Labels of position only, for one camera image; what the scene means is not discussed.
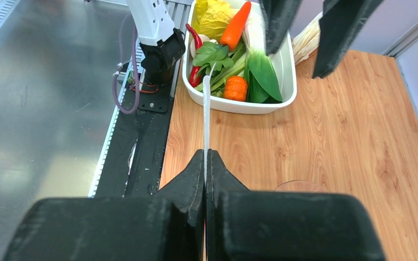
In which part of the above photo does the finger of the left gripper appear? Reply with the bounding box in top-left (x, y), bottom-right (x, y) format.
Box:
top-left (259, 0), bottom-right (302, 55)
top-left (312, 0), bottom-right (383, 79)

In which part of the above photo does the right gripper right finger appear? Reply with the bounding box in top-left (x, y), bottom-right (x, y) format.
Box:
top-left (206, 150), bottom-right (386, 260)

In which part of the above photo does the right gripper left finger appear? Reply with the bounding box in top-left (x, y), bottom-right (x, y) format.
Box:
top-left (3, 150), bottom-right (204, 260)

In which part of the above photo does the white vegetable tray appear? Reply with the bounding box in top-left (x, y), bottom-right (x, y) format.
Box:
top-left (180, 1), bottom-right (298, 114)

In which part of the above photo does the white paper coffee filter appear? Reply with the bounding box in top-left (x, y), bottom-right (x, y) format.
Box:
top-left (202, 63), bottom-right (216, 184)

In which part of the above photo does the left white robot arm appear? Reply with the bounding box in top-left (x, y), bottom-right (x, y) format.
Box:
top-left (127, 0), bottom-right (381, 78)

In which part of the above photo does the coffee filter pack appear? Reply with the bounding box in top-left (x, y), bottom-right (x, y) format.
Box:
top-left (292, 12), bottom-right (323, 65)

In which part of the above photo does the orange carrot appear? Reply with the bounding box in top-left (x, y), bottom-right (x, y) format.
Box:
top-left (219, 1), bottom-right (252, 51)

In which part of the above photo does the yellow napa cabbage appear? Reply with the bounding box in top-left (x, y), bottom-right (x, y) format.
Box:
top-left (190, 0), bottom-right (238, 41)

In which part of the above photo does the green bok choy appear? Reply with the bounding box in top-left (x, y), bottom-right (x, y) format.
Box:
top-left (242, 11), bottom-right (282, 103)

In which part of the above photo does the green leafy vegetable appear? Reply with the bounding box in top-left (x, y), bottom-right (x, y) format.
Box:
top-left (191, 41), bottom-right (247, 97)

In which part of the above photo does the white mushroom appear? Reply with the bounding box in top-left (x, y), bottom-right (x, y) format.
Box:
top-left (189, 34), bottom-right (219, 58)

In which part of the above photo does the small orange pumpkin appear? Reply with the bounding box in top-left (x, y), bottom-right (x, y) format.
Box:
top-left (223, 76), bottom-right (248, 102)

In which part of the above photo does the red chili pepper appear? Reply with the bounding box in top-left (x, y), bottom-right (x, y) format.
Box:
top-left (186, 23), bottom-right (203, 88)

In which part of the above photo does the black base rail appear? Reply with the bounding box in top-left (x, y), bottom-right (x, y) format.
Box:
top-left (88, 67), bottom-right (179, 197)

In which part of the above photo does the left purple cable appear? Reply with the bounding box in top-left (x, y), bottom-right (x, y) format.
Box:
top-left (112, 14), bottom-right (141, 115)

